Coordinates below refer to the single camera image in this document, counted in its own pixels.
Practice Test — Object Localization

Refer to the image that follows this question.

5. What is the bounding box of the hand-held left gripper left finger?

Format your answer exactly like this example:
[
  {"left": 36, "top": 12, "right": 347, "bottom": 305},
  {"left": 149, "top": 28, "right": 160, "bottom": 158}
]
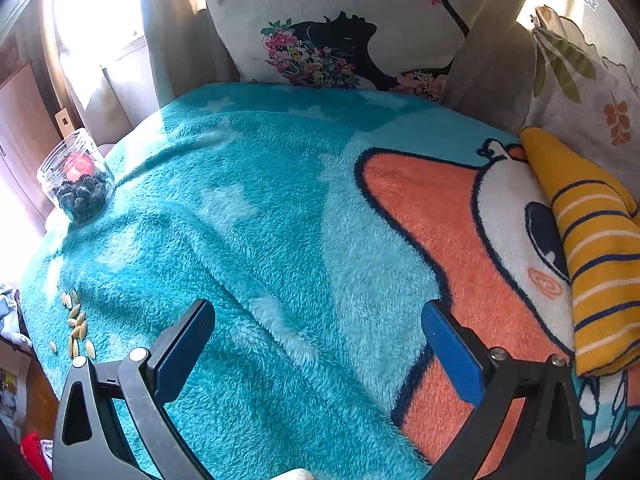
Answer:
[{"left": 51, "top": 298, "right": 217, "bottom": 480}]

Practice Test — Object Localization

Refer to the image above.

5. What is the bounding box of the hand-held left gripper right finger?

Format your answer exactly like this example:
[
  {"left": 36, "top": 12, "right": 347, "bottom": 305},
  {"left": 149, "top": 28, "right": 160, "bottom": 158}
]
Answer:
[{"left": 421, "top": 301, "right": 586, "bottom": 480}]

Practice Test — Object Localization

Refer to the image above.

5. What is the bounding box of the yellow striped sweater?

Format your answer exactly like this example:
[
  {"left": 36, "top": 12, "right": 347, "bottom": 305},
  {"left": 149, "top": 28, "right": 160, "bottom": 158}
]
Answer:
[{"left": 520, "top": 125, "right": 640, "bottom": 378}]

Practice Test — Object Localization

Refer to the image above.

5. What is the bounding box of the pile of pale seeds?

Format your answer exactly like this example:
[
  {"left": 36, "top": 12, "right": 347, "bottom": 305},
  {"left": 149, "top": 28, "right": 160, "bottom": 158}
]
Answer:
[{"left": 48, "top": 287, "right": 97, "bottom": 360}]

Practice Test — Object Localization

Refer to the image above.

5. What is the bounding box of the teal cartoon printed blanket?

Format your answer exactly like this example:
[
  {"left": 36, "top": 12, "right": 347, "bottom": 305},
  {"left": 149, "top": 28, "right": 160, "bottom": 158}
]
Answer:
[{"left": 17, "top": 82, "right": 640, "bottom": 480}]

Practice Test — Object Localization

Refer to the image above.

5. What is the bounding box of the red cloth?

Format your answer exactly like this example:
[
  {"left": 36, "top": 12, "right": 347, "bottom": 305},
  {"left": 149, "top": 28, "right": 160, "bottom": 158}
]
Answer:
[{"left": 20, "top": 431, "right": 55, "bottom": 480}]

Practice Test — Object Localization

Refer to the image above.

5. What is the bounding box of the glass jar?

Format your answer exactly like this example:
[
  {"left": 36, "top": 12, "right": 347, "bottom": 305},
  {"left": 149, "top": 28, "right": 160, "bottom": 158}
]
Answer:
[{"left": 36, "top": 128, "right": 116, "bottom": 225}]

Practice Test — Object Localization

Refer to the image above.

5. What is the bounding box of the wooden cabinet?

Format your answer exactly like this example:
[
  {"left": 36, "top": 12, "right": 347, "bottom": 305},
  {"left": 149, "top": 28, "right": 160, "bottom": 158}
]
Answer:
[{"left": 0, "top": 30, "right": 68, "bottom": 233}]

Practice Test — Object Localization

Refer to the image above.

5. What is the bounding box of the leaf print pillow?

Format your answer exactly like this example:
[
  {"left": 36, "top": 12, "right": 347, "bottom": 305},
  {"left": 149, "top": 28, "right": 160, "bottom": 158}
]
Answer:
[{"left": 522, "top": 5, "right": 640, "bottom": 206}]

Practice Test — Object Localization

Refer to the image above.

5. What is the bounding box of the silhouette print pillow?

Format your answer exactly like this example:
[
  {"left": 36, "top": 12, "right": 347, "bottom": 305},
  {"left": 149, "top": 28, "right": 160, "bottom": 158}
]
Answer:
[{"left": 192, "top": 0, "right": 506, "bottom": 103}]

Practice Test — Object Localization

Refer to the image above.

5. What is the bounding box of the beige wall switch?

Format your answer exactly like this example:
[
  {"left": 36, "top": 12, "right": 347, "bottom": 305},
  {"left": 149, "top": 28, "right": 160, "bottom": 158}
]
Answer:
[{"left": 54, "top": 106, "right": 75, "bottom": 138}]

